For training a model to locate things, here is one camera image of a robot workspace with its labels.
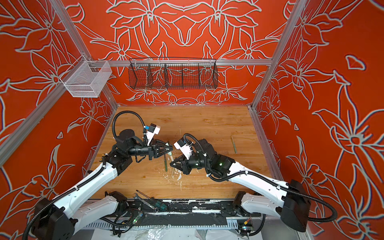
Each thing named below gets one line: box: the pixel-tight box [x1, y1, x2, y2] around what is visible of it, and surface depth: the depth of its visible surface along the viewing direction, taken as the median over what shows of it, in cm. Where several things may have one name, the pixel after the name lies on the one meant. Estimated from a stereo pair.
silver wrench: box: [134, 193, 159, 213], surface depth 77 cm
